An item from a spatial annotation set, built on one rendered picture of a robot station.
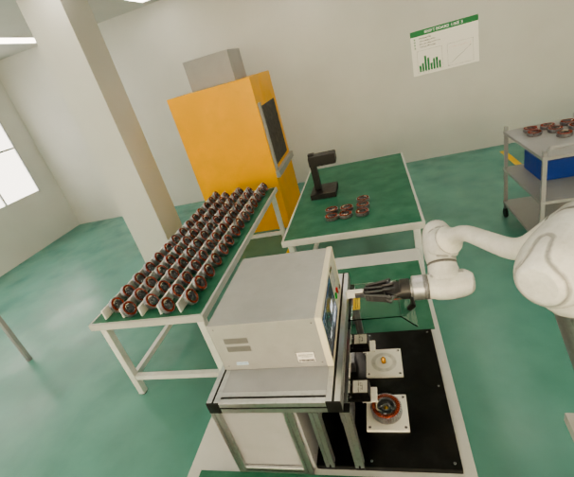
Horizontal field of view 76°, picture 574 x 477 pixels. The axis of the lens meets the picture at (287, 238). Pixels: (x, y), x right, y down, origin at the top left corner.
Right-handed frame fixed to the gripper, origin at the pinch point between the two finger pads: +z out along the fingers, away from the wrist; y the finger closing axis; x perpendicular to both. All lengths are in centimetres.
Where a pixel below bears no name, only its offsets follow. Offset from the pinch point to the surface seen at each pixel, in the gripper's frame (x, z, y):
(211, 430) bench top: -44, 67, -26
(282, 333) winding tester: 8.2, 20.9, -28.5
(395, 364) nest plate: -40.1, -10.2, 1.9
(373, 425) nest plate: -40.1, -0.5, -26.1
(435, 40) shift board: 54, -114, 511
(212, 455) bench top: -44, 62, -37
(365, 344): -26.3, 0.3, 0.7
